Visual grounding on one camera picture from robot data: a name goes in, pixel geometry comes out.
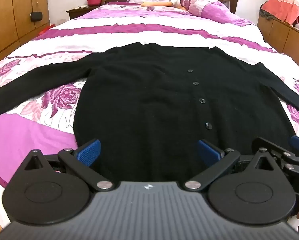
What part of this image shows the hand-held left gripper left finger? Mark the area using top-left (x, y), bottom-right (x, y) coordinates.
top-left (23, 139), bottom-right (115, 192)

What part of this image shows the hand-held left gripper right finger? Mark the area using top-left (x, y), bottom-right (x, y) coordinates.
top-left (184, 139), bottom-right (281, 192)

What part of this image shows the black buttoned cardigan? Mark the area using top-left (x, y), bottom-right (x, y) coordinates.
top-left (0, 42), bottom-right (299, 183)

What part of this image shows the wooden side cabinet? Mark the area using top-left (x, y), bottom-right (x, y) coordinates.
top-left (256, 15), bottom-right (299, 78)

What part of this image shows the pink floral striped bedspread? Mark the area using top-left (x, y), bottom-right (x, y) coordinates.
top-left (0, 1), bottom-right (299, 232)

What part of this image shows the red cloth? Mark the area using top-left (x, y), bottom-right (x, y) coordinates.
top-left (39, 24), bottom-right (56, 35)

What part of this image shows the dark crumpled cloth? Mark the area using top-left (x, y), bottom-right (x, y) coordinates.
top-left (258, 3), bottom-right (275, 21)

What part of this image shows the dark wooden nightstand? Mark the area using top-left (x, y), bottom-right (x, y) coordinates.
top-left (66, 5), bottom-right (100, 20)

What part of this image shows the pink floral pillow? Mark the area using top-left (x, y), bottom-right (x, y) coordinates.
top-left (181, 0), bottom-right (255, 26)

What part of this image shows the wooden wardrobe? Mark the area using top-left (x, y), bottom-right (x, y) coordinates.
top-left (0, 0), bottom-right (51, 66)

